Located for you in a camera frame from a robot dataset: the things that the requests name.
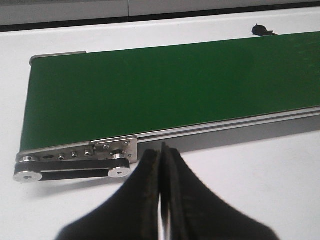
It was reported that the black drive belt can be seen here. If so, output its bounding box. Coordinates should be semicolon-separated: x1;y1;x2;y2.
14;158;130;181

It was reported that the silver end pulley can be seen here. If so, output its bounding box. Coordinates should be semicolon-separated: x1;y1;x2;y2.
13;171;43;183

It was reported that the black sensor with cable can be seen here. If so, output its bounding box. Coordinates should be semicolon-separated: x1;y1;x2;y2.
251;24;277;37

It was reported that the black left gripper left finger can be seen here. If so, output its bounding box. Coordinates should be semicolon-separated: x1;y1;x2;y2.
57;150;160;240

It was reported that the silver inner pulley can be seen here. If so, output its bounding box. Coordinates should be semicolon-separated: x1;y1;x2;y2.
108;166;131;178

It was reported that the aluminium conveyor side rail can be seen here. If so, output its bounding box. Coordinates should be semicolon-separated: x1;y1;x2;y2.
136;106;320;143

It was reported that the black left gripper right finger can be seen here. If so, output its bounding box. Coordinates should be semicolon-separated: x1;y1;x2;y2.
160;144;278;240

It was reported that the green conveyor belt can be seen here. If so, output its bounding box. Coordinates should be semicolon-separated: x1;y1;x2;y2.
20;32;320;151

